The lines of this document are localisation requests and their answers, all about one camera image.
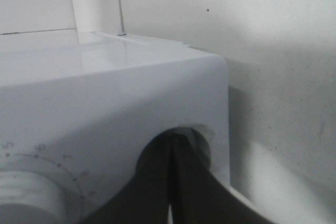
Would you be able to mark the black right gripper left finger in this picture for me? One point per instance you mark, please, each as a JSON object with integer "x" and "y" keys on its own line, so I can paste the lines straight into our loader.
{"x": 145, "y": 198}

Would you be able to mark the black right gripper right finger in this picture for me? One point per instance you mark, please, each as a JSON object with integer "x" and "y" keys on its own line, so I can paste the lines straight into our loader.
{"x": 197, "y": 196}

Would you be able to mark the white timer knob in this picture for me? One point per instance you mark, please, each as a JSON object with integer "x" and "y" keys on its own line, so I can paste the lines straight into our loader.
{"x": 28, "y": 197}

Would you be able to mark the white microwave oven body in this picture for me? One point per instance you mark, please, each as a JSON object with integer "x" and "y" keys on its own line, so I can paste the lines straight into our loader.
{"x": 79, "y": 108}

